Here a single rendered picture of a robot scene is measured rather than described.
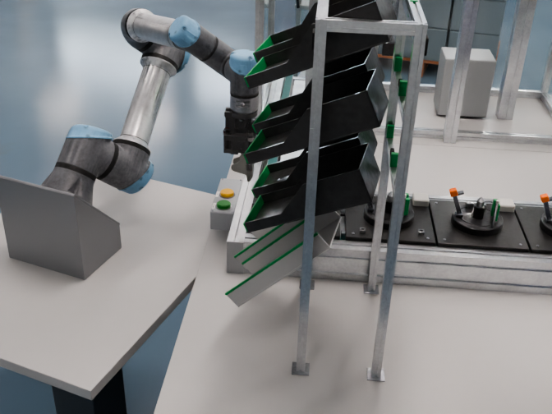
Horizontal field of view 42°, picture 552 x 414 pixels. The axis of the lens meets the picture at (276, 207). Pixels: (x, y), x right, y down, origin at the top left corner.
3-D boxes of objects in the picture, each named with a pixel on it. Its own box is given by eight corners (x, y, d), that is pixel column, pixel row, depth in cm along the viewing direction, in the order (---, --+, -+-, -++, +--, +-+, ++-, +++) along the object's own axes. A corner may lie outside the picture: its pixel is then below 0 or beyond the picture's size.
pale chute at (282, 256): (237, 307, 161) (224, 294, 160) (254, 275, 172) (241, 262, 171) (330, 248, 147) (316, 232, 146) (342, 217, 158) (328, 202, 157)
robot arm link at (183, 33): (117, -6, 215) (195, 7, 177) (146, 14, 222) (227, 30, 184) (98, 28, 215) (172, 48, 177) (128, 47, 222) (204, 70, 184)
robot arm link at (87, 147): (48, 162, 200) (66, 118, 203) (88, 181, 209) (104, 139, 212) (67, 161, 191) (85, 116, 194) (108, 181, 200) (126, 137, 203)
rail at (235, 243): (227, 272, 194) (226, 238, 189) (259, 138, 271) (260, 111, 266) (246, 273, 194) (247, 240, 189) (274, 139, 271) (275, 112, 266)
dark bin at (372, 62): (255, 135, 156) (242, 104, 153) (271, 112, 167) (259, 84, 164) (377, 97, 145) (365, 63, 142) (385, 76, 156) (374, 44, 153)
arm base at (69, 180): (26, 188, 192) (40, 154, 194) (52, 204, 206) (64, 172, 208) (75, 202, 188) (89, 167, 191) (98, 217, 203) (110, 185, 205)
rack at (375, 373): (291, 374, 161) (309, 20, 121) (300, 280, 192) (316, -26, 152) (384, 382, 159) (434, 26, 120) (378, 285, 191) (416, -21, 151)
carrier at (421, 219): (345, 242, 192) (348, 202, 186) (345, 200, 213) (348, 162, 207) (435, 249, 191) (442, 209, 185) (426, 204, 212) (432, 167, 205)
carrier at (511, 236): (436, 249, 191) (443, 209, 185) (427, 204, 212) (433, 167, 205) (528, 255, 190) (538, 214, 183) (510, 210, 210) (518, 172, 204)
